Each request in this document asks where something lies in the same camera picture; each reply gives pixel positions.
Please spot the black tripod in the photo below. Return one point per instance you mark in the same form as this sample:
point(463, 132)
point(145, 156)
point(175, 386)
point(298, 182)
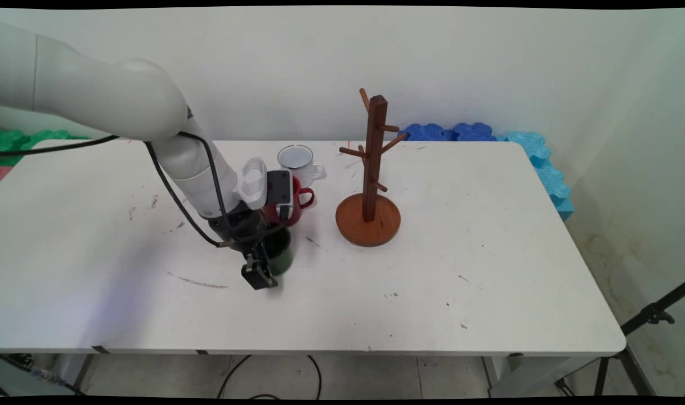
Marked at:
point(646, 315)

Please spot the red enamel mug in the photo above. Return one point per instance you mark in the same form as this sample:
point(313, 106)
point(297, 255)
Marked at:
point(272, 215)

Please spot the light blue foam mat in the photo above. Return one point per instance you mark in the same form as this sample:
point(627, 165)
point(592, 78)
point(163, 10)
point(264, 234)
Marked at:
point(547, 171)

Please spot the wooden mug tree stand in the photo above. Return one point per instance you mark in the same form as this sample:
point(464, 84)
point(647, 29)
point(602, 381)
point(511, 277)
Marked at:
point(375, 140)

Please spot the grey metal table leg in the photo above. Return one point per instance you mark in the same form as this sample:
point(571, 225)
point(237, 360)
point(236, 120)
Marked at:
point(84, 368)

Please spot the dark blue foam mat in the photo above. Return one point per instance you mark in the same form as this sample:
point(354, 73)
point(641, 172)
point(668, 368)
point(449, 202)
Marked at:
point(432, 133)

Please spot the red foam mat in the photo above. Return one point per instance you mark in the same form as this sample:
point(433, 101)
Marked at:
point(3, 172)

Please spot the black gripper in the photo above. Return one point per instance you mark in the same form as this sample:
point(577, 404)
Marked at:
point(238, 228)

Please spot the green foam mat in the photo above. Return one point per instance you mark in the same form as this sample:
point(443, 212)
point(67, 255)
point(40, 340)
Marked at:
point(16, 143)

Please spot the green enamel mug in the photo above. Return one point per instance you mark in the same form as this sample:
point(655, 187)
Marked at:
point(281, 253)

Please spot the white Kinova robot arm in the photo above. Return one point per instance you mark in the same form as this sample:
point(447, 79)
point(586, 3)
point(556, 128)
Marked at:
point(122, 95)

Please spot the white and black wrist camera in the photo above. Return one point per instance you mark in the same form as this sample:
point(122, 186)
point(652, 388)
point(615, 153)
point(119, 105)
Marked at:
point(255, 183)

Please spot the white enamel mug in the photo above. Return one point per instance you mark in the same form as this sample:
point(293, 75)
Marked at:
point(298, 163)

